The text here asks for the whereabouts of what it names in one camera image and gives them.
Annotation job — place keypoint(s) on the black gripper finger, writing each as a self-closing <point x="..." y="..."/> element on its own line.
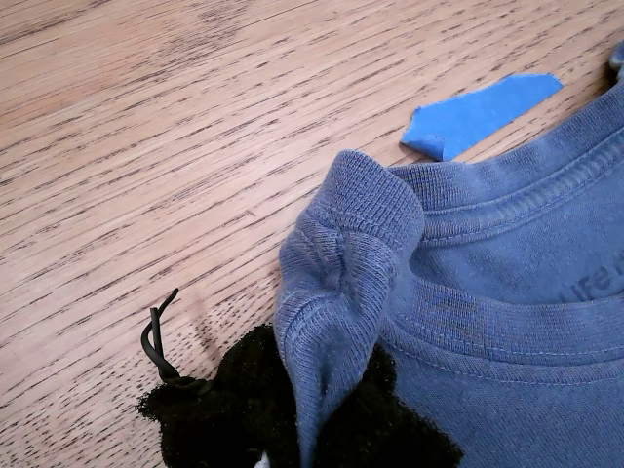
<point x="229" y="419"/>
<point x="385" y="429"/>

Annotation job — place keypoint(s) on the blue printed T-shirt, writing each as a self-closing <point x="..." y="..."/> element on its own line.
<point x="487" y="341"/>

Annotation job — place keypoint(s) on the blue tape piece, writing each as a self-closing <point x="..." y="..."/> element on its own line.
<point x="478" y="112"/>

